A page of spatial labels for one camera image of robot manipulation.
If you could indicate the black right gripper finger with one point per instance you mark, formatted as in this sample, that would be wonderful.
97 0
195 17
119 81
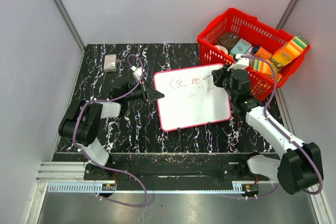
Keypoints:
219 73
222 82

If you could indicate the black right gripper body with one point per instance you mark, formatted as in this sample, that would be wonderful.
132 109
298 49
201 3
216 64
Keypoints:
230 89

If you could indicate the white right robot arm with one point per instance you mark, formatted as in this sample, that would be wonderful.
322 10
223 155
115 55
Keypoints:
299 165

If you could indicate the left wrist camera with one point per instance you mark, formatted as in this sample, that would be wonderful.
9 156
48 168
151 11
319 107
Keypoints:
137 72

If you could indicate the pink framed whiteboard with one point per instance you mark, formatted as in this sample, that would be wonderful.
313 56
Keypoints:
189 100

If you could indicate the striped sponge stack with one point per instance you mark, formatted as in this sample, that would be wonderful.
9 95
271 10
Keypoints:
261 67

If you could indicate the small pink white box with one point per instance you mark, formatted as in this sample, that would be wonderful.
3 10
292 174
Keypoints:
110 63

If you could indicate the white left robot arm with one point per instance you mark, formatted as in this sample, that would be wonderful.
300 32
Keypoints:
81 120

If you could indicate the white slotted cable duct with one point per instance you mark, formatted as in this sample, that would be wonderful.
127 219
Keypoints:
81 187

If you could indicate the yellow sponge pack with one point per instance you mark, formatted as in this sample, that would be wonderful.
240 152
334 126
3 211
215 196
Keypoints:
289 51

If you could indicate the teal white carton box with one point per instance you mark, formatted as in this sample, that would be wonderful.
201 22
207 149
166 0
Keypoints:
241 47

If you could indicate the orange cylindrical can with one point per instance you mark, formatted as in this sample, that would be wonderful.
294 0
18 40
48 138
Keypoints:
260 52

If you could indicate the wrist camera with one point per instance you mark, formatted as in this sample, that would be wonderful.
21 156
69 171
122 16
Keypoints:
241 62
137 72

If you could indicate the white tape roll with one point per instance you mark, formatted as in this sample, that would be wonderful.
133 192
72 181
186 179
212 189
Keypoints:
221 48

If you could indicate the brown round bread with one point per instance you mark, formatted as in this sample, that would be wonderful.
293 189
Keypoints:
228 40

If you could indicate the red plastic basket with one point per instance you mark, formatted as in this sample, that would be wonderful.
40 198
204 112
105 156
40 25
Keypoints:
257 33

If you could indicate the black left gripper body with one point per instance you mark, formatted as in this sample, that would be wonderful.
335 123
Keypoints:
140 93

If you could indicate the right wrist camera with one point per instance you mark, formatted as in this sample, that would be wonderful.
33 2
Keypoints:
241 62

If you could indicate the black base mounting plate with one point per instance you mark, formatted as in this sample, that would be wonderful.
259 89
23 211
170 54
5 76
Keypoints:
176 172

